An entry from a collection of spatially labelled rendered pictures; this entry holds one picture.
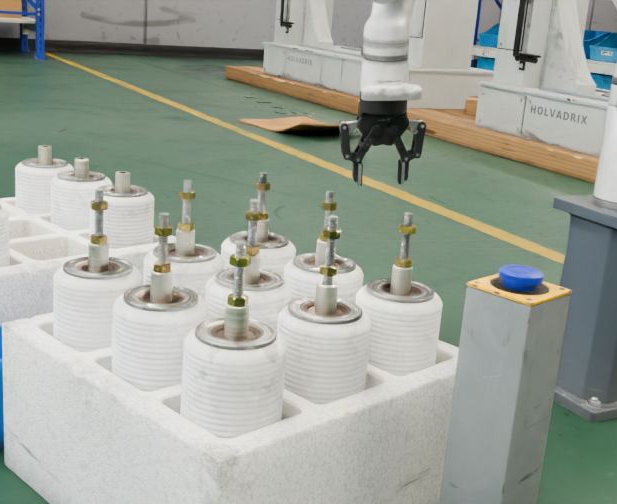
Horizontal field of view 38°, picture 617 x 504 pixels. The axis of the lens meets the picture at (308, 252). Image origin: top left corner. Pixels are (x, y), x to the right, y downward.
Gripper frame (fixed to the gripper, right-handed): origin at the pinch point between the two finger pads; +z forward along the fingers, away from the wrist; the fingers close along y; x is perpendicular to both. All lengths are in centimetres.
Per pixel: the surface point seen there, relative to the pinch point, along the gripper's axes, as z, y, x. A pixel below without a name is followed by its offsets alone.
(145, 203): 0.2, 37.1, 9.4
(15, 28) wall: 71, 172, -570
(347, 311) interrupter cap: -5, 14, 57
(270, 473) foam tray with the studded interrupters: 3, 23, 72
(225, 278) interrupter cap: -5, 26, 48
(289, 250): -1.8, 17.6, 33.3
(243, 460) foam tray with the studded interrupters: 0, 25, 74
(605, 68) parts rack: 90, -259, -493
